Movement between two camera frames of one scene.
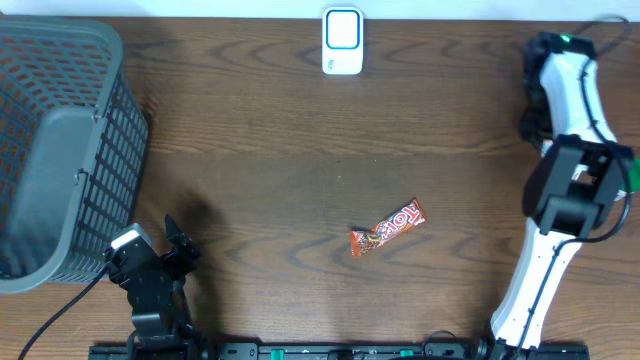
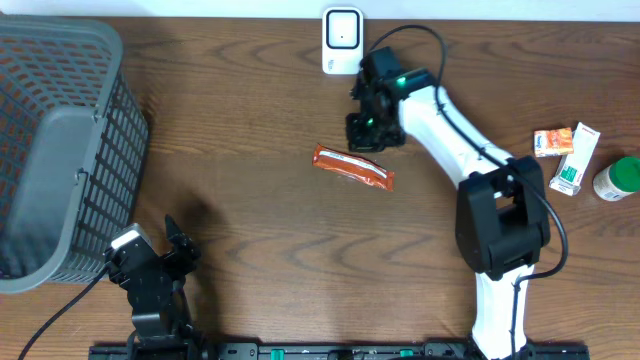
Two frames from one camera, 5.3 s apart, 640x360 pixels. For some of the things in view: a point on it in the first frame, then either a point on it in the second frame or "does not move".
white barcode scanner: [342, 40] does not move
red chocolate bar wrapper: [412, 215] to [353, 166]
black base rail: [339, 351] does not move
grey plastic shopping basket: [74, 149] does not move
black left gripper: [180, 257] does not move
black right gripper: [527, 124] to [357, 138]
